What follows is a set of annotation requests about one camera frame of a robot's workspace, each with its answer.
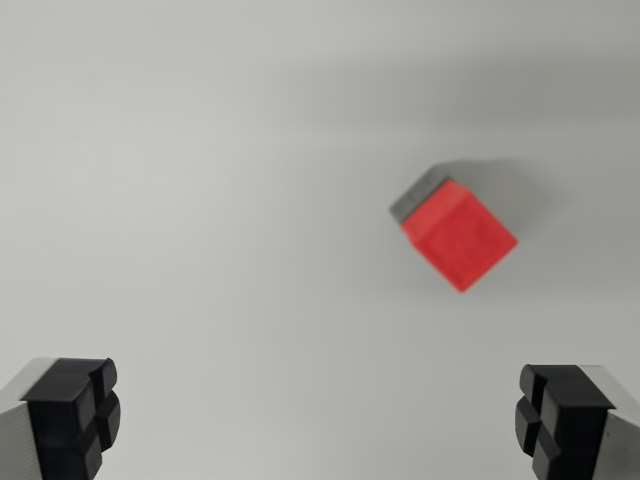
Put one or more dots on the gripper right finger with black rubber pad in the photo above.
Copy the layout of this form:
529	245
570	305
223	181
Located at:
575	420

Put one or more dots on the red embossed cube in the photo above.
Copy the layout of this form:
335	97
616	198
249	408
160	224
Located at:
462	240

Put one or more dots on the gripper left finger with black rubber pad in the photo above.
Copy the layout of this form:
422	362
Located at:
55	415

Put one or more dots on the grey embossed cube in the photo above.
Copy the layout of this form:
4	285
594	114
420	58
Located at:
412	197

